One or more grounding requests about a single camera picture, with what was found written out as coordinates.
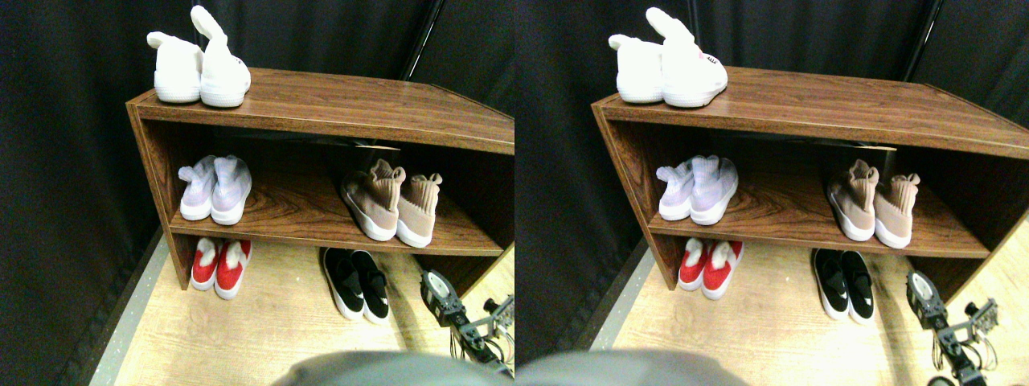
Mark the brown shoe rack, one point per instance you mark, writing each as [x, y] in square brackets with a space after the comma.
[346, 100]
[828, 104]

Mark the black shoe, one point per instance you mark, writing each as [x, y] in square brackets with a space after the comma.
[343, 288]
[858, 289]
[832, 288]
[372, 289]

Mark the white shoe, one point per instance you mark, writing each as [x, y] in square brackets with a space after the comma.
[178, 76]
[225, 80]
[637, 76]
[691, 80]

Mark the lilac shoe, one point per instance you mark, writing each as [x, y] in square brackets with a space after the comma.
[231, 197]
[675, 201]
[714, 197]
[197, 199]

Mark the black curtain stand pole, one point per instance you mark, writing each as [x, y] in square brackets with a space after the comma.
[422, 40]
[924, 40]

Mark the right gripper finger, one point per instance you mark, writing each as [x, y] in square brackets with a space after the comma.
[923, 291]
[436, 289]

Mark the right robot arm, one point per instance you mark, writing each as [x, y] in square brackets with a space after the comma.
[961, 358]
[474, 346]

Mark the beige shoe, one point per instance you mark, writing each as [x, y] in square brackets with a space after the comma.
[895, 217]
[854, 205]
[418, 217]
[371, 205]

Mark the red shoe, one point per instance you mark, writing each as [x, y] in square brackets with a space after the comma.
[231, 275]
[691, 272]
[720, 275]
[204, 272]

